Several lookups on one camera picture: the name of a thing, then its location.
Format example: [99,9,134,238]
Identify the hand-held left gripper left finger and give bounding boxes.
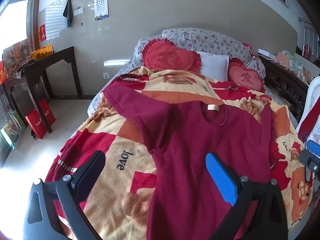
[27,150,106,240]

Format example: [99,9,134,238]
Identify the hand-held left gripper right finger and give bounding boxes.
[205,152,288,240]

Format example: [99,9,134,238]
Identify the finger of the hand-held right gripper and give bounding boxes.
[299,139,320,183]

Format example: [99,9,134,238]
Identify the maroon sweater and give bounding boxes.
[103,81,275,240]

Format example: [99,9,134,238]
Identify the red cloth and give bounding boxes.
[299,102,320,140]

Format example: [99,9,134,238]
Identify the printed fleece blanket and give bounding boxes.
[51,66,313,240]

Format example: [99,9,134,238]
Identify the red gift bag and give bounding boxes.
[25,99,56,140]

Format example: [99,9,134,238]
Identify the floral bed sheet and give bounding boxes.
[87,59,299,130]

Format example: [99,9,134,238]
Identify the carved wooden headboard shelf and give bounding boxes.
[260,55,310,123]

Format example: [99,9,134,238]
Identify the green printed bag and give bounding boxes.
[0,110,27,151]

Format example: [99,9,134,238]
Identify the pile of paper packages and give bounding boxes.
[274,51,313,83]

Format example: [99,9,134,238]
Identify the small red heart pillow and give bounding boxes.
[227,57,265,92]

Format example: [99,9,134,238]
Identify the white pillow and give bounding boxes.
[196,51,230,78]

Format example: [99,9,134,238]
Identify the metal railing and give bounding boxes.
[298,17,320,61]

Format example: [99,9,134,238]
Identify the dark wooden table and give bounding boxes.
[1,46,82,145]

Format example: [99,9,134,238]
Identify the orange plastic basket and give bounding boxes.
[30,44,55,60]

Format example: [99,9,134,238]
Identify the large red heart pillow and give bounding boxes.
[142,38,202,73]

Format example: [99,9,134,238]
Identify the decorated red gift boxes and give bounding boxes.
[0,41,32,84]

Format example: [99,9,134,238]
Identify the dark hanging cloth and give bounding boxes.
[63,0,74,28]

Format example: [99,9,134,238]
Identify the window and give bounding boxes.
[0,0,43,53]

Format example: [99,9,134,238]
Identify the eye chart poster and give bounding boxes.
[93,0,110,21]

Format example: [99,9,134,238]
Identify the white plastic frame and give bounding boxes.
[296,76,320,153]

